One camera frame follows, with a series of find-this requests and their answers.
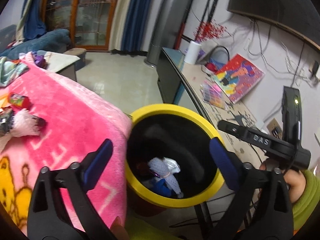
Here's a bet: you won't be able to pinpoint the blue curtain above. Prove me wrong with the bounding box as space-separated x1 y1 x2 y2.
108 0 151 53
15 0 47 44

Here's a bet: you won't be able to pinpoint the black wall television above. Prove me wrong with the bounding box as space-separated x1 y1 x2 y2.
227 0 319 51

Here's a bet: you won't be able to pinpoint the left blue curtain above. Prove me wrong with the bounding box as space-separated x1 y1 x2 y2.
15 0 47 44

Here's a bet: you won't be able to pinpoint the white coffee table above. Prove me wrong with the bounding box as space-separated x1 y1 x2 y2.
44 51 80 82

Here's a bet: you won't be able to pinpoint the yellow rimmed black trash bin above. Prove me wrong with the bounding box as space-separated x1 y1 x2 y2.
125 103 224 209

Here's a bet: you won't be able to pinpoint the blue rubber glove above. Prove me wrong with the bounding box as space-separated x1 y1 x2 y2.
150 179 172 198

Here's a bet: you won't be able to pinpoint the blue fabric sofa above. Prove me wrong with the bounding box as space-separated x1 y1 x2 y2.
1 24 71 60

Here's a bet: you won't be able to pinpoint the red candy tube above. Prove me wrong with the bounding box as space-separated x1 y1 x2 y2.
8 93 31 109

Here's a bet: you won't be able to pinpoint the right hand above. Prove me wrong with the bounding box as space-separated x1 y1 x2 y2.
259 160 307 204

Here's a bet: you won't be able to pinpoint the tv cabinet counter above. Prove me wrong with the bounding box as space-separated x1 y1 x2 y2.
156 47 263 131

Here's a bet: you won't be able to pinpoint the wooden glass sliding door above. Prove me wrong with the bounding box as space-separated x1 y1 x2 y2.
41 0 118 51

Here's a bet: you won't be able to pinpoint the purple-white foam net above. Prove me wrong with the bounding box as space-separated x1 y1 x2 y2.
148 158 183 198

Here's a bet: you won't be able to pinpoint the white printed plastic bag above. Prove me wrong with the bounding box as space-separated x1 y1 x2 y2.
163 158 181 174

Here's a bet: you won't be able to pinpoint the black green snack bag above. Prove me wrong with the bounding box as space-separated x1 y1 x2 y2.
0 108 14 137

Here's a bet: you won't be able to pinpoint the green sleeve forearm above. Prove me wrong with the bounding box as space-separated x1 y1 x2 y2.
292 170 320 230

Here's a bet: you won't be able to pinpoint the white foam fruit net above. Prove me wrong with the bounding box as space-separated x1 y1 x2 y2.
10 108 47 138

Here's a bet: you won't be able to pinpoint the red berry branches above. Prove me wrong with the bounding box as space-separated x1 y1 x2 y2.
194 22 227 43

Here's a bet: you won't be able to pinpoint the purple plastic item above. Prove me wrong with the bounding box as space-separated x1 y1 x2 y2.
31 50 48 69

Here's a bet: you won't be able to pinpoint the right blue curtain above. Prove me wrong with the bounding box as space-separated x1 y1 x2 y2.
108 0 151 53

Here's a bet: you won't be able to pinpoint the light blue printed quilt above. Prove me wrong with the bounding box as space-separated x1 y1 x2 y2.
0 56 29 88

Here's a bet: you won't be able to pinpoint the left hand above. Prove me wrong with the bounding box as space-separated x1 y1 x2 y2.
110 216 130 240

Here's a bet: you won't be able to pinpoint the bead colour tray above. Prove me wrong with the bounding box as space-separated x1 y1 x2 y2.
200 82 227 109

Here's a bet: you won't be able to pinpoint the pink cartoon fleece blanket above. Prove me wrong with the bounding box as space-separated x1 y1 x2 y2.
1 54 131 232

